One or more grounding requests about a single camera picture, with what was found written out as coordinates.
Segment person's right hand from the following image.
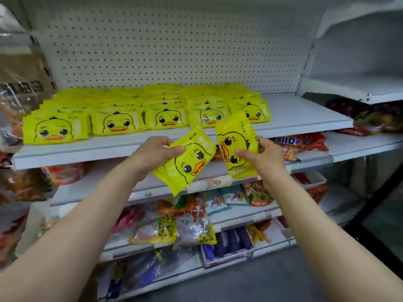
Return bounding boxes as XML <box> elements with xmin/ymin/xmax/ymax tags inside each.
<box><xmin>234</xmin><ymin>135</ymin><xmax>288</xmax><ymax>188</ymax></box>

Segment person's left hand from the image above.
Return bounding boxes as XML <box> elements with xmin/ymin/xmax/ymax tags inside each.
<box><xmin>126</xmin><ymin>136</ymin><xmax>186</xmax><ymax>183</ymax></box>

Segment yellow duck face pouch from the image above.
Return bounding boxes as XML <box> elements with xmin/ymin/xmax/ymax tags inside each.
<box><xmin>151</xmin><ymin>125</ymin><xmax>217</xmax><ymax>197</ymax></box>
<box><xmin>215</xmin><ymin>111</ymin><xmax>260</xmax><ymax>180</ymax></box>

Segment person's left forearm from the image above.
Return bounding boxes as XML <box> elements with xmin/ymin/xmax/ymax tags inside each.
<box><xmin>0</xmin><ymin>160</ymin><xmax>148</xmax><ymax>302</ymax></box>

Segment person's right forearm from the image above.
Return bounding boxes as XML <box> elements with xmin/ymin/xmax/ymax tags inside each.
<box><xmin>261</xmin><ymin>173</ymin><xmax>403</xmax><ymax>302</ymax></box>

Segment white shelf price label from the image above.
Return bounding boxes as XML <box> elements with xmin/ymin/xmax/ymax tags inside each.
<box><xmin>188</xmin><ymin>177</ymin><xmax>228</xmax><ymax>194</ymax></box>

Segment teal white snack packet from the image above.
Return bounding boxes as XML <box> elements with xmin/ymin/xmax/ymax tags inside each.
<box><xmin>204</xmin><ymin>185</ymin><xmax>250</xmax><ymax>217</ymax></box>

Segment red orange snack packet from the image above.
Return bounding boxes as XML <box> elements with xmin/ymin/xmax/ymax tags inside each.
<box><xmin>273</xmin><ymin>133</ymin><xmax>330</xmax><ymax>163</ymax></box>

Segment white metal shelf board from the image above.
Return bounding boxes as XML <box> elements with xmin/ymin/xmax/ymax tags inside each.
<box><xmin>98</xmin><ymin>201</ymin><xmax>298</xmax><ymax>262</ymax></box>
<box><xmin>94</xmin><ymin>239</ymin><xmax>298</xmax><ymax>301</ymax></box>
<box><xmin>13</xmin><ymin>92</ymin><xmax>354</xmax><ymax>171</ymax></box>
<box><xmin>50</xmin><ymin>148</ymin><xmax>334</xmax><ymax>207</ymax></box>

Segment rows of yellow duck packets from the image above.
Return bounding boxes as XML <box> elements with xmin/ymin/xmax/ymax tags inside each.
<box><xmin>22</xmin><ymin>83</ymin><xmax>272</xmax><ymax>146</ymax></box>

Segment yellow stick snack packets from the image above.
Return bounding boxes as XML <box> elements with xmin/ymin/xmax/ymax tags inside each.
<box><xmin>246</xmin><ymin>223</ymin><xmax>272</xmax><ymax>246</ymax></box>

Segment clear bag with yellow print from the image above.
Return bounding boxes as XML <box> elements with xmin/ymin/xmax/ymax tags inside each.
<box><xmin>128</xmin><ymin>213</ymin><xmax>177</xmax><ymax>245</ymax></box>
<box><xmin>175</xmin><ymin>210</ymin><xmax>218</xmax><ymax>246</ymax></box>

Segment pink snack packet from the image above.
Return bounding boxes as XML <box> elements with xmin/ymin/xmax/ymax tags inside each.
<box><xmin>111</xmin><ymin>206</ymin><xmax>143</xmax><ymax>235</ymax></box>

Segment display box of blue packets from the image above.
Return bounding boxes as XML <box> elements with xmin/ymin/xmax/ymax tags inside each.
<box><xmin>201</xmin><ymin>226</ymin><xmax>255</xmax><ymax>269</ymax></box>

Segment red round-print snack packet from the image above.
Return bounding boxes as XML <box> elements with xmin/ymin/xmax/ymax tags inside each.
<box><xmin>42</xmin><ymin>163</ymin><xmax>86</xmax><ymax>186</ymax></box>

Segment blue clear snack bags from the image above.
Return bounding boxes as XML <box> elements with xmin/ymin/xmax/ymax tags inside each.
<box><xmin>106</xmin><ymin>248</ymin><xmax>203</xmax><ymax>297</ymax></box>

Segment dark red snack packets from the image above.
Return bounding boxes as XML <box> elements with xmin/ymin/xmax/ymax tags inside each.
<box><xmin>325</xmin><ymin>97</ymin><xmax>403</xmax><ymax>137</ymax></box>

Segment white neighbouring shelf unit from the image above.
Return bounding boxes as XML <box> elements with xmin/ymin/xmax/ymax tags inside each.
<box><xmin>285</xmin><ymin>3</ymin><xmax>403</xmax><ymax>227</ymax></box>

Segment clear bags of brown snacks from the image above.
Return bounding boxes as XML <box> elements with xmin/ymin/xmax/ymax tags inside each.
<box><xmin>0</xmin><ymin>3</ymin><xmax>58</xmax><ymax>154</ymax></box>

